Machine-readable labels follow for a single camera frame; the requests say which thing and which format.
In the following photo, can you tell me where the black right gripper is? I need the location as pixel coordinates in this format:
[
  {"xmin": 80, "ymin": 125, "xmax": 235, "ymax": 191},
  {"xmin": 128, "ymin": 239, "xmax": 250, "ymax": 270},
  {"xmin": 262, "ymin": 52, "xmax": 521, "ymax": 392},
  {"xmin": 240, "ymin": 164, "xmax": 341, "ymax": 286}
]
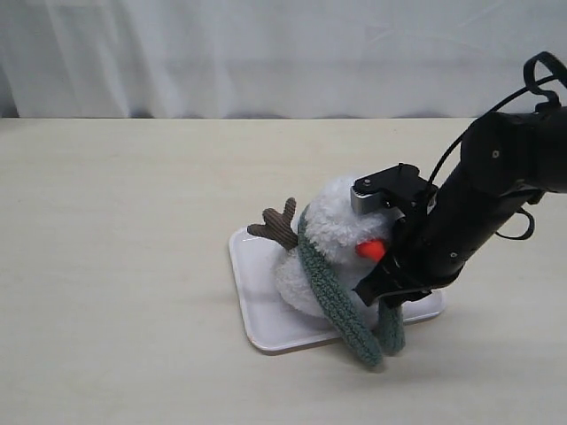
[{"xmin": 353, "ymin": 207, "xmax": 483, "ymax": 308}]

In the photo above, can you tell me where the white plush snowman toy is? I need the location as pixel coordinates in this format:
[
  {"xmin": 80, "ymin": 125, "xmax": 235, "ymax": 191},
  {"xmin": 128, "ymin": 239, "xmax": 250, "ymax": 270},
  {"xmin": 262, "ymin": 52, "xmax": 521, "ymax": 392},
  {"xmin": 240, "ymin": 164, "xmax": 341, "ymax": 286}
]
[{"xmin": 246, "ymin": 174, "xmax": 395, "ymax": 319}]

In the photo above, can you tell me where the green fleece scarf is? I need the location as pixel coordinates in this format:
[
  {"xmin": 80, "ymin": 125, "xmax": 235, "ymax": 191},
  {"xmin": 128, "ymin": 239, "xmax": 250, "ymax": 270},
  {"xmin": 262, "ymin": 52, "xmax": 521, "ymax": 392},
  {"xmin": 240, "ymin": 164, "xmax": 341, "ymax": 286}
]
[{"xmin": 298, "ymin": 212, "xmax": 406, "ymax": 367}]

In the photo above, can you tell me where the white rectangular plastic tray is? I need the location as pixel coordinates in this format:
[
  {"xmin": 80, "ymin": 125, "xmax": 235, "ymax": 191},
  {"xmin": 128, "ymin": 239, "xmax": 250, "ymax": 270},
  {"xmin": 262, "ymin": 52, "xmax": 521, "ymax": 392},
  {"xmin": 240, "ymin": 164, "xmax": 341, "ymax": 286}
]
[{"xmin": 228, "ymin": 226, "xmax": 446, "ymax": 355}]

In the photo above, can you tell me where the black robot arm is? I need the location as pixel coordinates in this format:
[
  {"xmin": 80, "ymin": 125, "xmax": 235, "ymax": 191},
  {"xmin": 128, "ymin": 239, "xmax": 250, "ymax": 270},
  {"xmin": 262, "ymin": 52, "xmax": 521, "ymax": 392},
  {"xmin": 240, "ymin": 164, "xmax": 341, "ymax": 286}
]
[{"xmin": 351, "ymin": 107, "xmax": 566, "ymax": 307}]

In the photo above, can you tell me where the white backdrop curtain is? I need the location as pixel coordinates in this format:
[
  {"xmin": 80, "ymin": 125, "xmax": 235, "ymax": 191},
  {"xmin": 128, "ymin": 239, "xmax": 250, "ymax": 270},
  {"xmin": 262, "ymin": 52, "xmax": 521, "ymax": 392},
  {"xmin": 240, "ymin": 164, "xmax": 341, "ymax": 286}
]
[{"xmin": 1, "ymin": 1, "xmax": 566, "ymax": 119}]

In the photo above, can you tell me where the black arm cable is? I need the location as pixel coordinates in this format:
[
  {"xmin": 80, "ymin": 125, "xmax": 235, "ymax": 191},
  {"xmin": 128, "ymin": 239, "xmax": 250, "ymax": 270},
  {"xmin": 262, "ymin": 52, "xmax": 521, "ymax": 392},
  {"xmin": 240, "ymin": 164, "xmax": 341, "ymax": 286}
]
[{"xmin": 427, "ymin": 51, "xmax": 567, "ymax": 240}]

